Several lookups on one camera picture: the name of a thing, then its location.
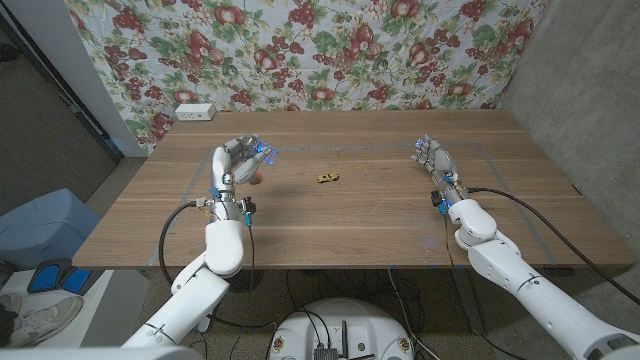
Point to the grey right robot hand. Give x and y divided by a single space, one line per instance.
441 162

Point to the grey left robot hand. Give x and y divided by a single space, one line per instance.
221 165

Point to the clear glass salt shaker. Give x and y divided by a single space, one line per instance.
270 156

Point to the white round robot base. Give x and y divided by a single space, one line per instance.
345 325

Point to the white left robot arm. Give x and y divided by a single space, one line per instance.
200 290

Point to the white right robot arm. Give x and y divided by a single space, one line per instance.
535 295

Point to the yellow toy car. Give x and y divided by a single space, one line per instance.
328 177

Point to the small brown red ball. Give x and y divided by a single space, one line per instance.
257 179

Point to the white power strip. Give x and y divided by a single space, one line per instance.
195 112

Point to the black round table foot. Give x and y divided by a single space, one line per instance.
245 282

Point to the fruit print backdrop cloth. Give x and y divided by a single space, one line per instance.
310 55

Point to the grey table leg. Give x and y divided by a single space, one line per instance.
470 305

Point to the blue grey padded seat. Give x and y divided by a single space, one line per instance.
45 225

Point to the blue and black foot pedal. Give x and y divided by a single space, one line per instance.
47 277

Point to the white sneaker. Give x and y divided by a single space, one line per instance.
40 320

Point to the white door frame post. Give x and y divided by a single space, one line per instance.
75 65

